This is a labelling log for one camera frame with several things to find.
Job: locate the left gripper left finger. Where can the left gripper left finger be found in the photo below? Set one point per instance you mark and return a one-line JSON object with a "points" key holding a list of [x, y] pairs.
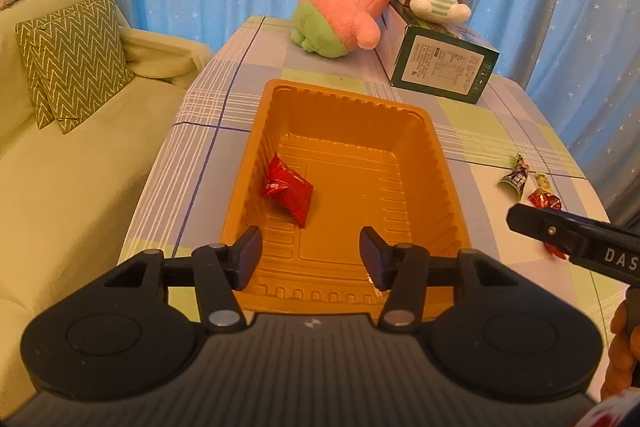
{"points": [[219, 270]]}

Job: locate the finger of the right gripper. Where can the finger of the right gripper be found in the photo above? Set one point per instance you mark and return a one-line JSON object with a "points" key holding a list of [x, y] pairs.
{"points": [[594, 245]]}

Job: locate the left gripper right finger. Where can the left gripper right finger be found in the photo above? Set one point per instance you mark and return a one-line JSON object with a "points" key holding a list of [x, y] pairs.
{"points": [[402, 271]]}

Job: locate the red snack pack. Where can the red snack pack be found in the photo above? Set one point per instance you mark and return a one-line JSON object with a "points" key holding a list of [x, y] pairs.
{"points": [[288, 189]]}

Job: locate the right human hand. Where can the right human hand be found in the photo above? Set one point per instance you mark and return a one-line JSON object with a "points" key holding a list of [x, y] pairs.
{"points": [[624, 355]]}

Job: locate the red candy with peanuts picture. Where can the red candy with peanuts picture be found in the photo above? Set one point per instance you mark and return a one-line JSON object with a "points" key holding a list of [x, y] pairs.
{"points": [[546, 200]]}

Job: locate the yellow candy wrapper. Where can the yellow candy wrapper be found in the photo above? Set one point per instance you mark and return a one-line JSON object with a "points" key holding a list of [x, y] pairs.
{"points": [[543, 183]]}

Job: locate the long dark green snack pack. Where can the long dark green snack pack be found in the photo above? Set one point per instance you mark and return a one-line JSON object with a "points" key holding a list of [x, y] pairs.
{"points": [[516, 179]]}

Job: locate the orange plastic basket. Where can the orange plastic basket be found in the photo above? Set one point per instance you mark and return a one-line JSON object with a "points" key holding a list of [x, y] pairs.
{"points": [[373, 163]]}

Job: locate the checkered tablecloth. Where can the checkered tablecloth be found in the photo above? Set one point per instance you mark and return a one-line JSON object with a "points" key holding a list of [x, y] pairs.
{"points": [[491, 344]]}

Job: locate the light green sofa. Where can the light green sofa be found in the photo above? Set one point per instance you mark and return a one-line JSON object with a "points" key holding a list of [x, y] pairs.
{"points": [[67, 197]]}

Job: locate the green white carton box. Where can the green white carton box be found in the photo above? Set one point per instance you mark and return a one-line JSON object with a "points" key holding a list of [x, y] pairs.
{"points": [[444, 60]]}

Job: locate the zigzag patterned cushion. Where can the zigzag patterned cushion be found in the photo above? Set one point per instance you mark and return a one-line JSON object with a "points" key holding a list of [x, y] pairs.
{"points": [[73, 60]]}

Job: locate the pink green star plush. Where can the pink green star plush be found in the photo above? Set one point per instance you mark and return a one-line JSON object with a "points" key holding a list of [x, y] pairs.
{"points": [[334, 28]]}

